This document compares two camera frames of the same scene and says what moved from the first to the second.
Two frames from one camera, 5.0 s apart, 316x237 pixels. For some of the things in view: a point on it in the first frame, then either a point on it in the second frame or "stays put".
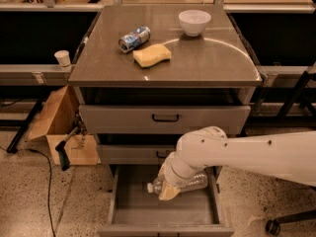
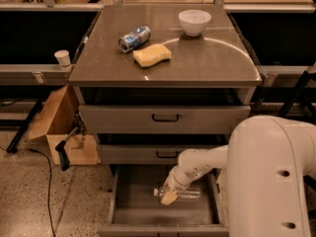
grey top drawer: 163,118 stays put
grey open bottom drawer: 136,211 stays put
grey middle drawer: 134,154 stays put
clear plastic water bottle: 193,184 -> 184,194
